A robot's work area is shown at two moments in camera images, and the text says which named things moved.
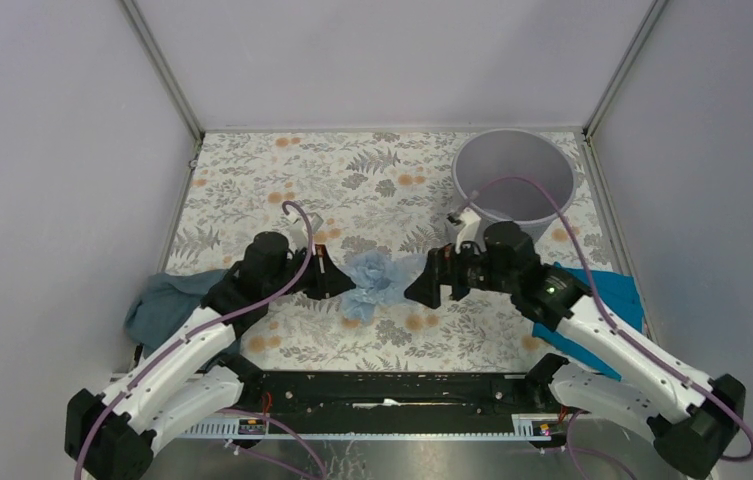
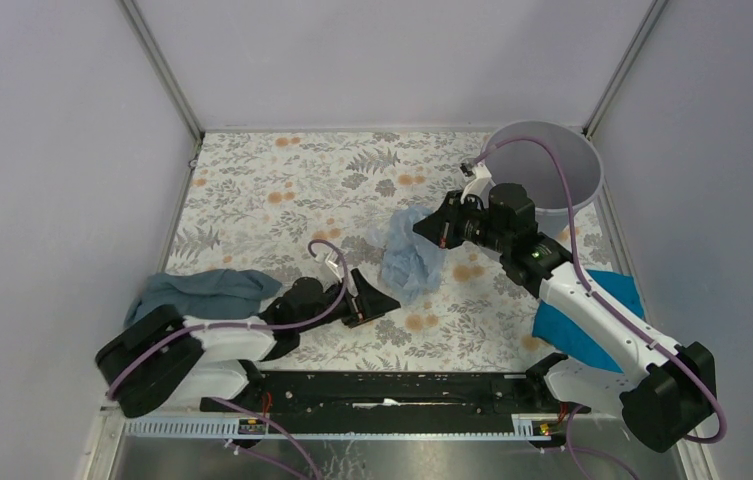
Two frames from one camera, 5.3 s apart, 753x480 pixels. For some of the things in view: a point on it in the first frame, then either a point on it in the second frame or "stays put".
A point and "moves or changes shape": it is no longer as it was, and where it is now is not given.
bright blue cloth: [620, 296] stays put
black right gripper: [442, 268] -> [441, 226]
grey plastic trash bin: [517, 152] moves or changes shape
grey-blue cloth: [165, 299] stays put
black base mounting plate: [396, 395] stays put
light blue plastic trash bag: [377, 279] moves or changes shape
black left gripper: [328, 278] -> [366, 305]
